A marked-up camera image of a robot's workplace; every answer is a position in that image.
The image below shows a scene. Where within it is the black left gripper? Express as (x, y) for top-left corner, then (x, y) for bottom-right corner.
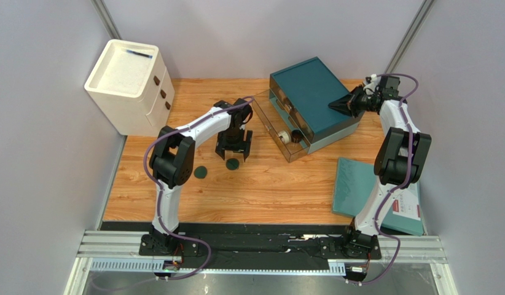
(216, 127), (253, 160)

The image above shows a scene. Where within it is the aluminium mounting rail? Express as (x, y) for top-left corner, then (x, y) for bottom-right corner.
(77, 231), (447, 275)

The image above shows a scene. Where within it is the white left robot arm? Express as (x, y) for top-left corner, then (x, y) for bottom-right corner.
(139, 96), (254, 256)

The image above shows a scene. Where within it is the dark green round disc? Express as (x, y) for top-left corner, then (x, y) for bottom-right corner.
(194, 165), (208, 179)

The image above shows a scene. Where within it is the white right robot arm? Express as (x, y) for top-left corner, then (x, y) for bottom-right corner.
(328, 73), (432, 258)

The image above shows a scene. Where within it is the transparent drawer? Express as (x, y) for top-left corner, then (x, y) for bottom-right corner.
(252, 90), (310, 163)

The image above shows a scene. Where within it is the dark brown small jar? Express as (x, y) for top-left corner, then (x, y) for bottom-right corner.
(291, 130), (303, 144)

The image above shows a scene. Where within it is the white three-drawer cabinet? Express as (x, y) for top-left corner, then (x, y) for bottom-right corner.
(84, 39), (174, 137)

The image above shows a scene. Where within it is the teal drawer organizer box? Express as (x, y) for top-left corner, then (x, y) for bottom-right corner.
(269, 57), (361, 154)

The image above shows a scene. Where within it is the black pen on cabinet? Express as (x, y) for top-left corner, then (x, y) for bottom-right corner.
(126, 49), (153, 59)

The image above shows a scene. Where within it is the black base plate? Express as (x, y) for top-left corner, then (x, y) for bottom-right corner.
(138, 234), (382, 260)

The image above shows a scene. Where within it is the white paper label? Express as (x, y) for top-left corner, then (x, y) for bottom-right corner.
(392, 192), (421, 221)

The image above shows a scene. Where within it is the black-lid powder jar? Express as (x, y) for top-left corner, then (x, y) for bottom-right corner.
(277, 130), (291, 144)

